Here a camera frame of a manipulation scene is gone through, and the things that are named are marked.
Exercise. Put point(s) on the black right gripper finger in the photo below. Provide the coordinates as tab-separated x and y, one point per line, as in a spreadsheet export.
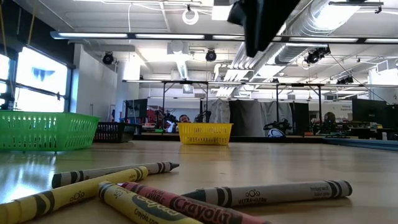
267	32
252	40

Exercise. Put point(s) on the grey crayon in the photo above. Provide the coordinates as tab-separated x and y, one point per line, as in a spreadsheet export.
102	172
280	193

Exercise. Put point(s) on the red crayon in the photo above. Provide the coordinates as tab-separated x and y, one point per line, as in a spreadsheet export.
192	207

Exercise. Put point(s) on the yellow crayon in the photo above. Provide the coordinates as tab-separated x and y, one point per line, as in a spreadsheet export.
62	196
133	205

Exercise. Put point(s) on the black ceiling lamp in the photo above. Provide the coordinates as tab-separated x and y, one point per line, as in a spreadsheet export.
211	55
108	58

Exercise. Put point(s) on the beam with light strips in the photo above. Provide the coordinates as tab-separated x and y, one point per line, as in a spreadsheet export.
323	39

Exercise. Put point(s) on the grey curtain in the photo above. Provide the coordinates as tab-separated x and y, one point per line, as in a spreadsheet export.
275	110
219	110

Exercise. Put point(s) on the black curtain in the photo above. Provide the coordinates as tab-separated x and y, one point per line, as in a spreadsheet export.
300	118
245	118

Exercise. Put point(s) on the black and white ball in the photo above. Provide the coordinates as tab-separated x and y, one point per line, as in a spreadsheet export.
276	133

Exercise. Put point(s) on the person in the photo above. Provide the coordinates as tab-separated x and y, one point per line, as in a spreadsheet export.
184	118

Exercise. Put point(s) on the yellow plastic basket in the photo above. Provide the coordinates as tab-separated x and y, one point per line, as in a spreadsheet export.
205	133

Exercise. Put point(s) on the red cabinet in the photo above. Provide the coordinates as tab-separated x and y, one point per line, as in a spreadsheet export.
150	115

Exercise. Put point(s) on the black monitor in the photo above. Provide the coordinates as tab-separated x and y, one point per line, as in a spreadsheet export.
136	109
370	110

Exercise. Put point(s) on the black plastic basket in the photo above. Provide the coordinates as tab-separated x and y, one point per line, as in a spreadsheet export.
115	132

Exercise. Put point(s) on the bright window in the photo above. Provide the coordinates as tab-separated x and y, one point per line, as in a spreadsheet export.
40	93

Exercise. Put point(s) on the green plastic basket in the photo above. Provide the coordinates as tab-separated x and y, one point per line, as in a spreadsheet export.
46	133

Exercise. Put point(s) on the black overhead camera rig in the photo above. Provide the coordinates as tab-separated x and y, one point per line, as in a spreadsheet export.
345	80
317	55

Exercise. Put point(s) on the silver ventilation duct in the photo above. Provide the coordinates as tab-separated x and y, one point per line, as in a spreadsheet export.
323	21

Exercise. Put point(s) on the distant black workstation frame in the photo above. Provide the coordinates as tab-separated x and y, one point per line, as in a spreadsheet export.
186	82

